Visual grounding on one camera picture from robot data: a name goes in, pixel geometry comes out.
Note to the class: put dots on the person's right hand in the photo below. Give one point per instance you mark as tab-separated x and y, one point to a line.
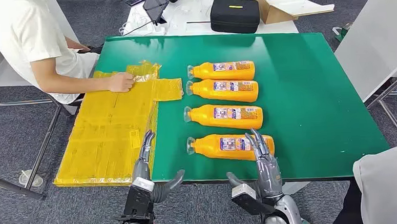
120	83

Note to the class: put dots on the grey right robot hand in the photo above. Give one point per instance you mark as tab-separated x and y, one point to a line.
269	175

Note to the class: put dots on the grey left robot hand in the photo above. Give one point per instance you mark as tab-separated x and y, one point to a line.
141	168

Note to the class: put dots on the orange detergent bottle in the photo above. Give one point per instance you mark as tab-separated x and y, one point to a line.
226	121
223	74
214	149
224	94

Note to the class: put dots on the person's left forearm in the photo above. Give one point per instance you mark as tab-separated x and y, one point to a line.
76	45

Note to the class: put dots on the person's right forearm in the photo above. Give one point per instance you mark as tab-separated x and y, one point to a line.
78	85

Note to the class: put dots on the white table foot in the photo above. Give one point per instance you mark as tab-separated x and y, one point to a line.
296	187

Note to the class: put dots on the yellow taped cardboard sheet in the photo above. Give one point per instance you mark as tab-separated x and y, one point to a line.
108	136

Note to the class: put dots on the black tablet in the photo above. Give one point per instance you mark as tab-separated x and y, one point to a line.
155	4

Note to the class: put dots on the thin black rod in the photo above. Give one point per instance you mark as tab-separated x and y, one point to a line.
199	22

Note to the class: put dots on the person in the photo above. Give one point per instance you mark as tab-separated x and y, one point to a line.
24	32
389	186

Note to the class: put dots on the clear plastic cup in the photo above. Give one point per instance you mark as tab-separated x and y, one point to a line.
30	178

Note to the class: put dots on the black zip case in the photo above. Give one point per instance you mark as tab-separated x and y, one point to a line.
234	17

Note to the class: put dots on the white table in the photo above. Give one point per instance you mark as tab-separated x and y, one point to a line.
282	28

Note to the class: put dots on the green floor object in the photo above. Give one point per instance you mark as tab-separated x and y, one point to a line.
343	34

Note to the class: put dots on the brown cardboard box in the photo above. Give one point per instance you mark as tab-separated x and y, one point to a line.
275	15

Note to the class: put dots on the white foam sheet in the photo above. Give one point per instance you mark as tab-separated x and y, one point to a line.
298	6

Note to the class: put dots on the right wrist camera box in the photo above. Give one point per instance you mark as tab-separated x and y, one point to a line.
249	200

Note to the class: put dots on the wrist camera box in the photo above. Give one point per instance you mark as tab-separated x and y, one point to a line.
138	202
249	200

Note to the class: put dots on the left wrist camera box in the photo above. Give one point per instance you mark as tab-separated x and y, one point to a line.
138	202

